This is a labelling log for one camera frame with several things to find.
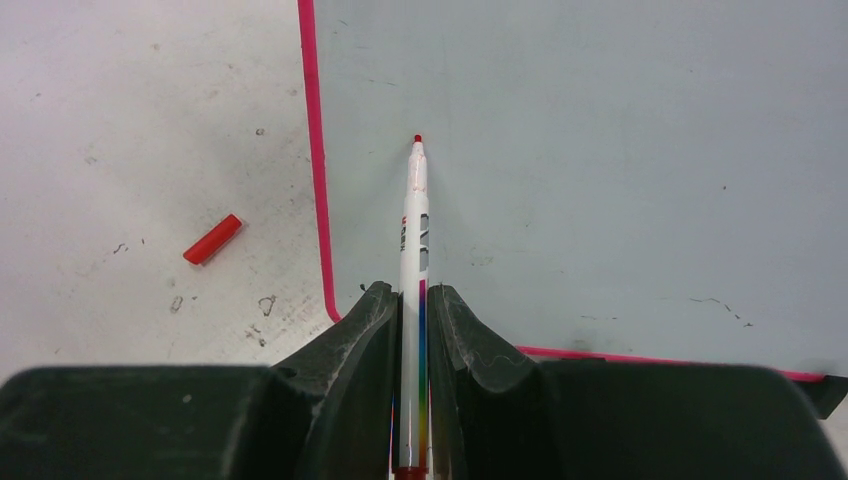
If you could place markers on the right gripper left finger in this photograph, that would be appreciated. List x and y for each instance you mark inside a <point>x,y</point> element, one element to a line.
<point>321,413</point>

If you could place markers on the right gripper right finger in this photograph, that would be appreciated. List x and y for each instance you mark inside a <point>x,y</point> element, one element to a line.
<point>499,414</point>

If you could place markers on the white red marker pen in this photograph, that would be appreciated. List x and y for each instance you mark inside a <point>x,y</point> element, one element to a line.
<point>412,407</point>

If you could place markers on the red marker cap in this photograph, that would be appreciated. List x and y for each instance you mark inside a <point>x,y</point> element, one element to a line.
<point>207,246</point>

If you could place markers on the pink framed whiteboard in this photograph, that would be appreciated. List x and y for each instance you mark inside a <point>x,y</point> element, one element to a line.
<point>634,179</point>

